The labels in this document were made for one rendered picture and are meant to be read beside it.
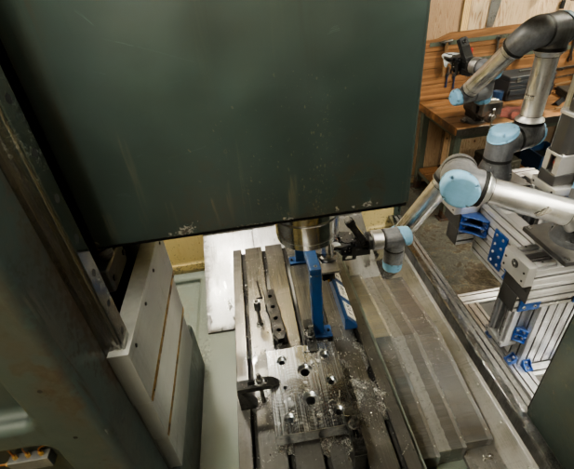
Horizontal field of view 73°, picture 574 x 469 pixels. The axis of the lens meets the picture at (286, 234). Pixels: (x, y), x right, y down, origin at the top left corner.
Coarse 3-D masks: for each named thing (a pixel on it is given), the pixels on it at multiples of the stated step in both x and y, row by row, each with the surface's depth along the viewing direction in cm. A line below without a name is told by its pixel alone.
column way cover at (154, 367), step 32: (160, 256) 117; (128, 288) 98; (160, 288) 112; (128, 320) 89; (160, 320) 107; (128, 352) 82; (160, 352) 102; (128, 384) 86; (160, 384) 101; (160, 416) 97; (160, 448) 105
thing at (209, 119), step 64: (0, 0) 54; (64, 0) 55; (128, 0) 56; (192, 0) 57; (256, 0) 58; (320, 0) 59; (384, 0) 60; (64, 64) 59; (128, 64) 60; (192, 64) 62; (256, 64) 63; (320, 64) 64; (384, 64) 65; (64, 128) 65; (128, 128) 66; (192, 128) 67; (256, 128) 69; (320, 128) 70; (384, 128) 72; (128, 192) 72; (192, 192) 74; (256, 192) 76; (320, 192) 78; (384, 192) 80
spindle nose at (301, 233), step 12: (336, 216) 91; (276, 228) 94; (288, 228) 90; (300, 228) 88; (312, 228) 88; (324, 228) 89; (336, 228) 93; (288, 240) 92; (300, 240) 90; (312, 240) 90; (324, 240) 91
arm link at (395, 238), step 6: (384, 228) 146; (390, 228) 144; (396, 228) 144; (402, 228) 144; (408, 228) 144; (384, 234) 142; (390, 234) 142; (396, 234) 142; (402, 234) 142; (408, 234) 143; (390, 240) 142; (396, 240) 142; (402, 240) 143; (408, 240) 143; (384, 246) 143; (390, 246) 143; (396, 246) 144; (402, 246) 144; (396, 252) 146
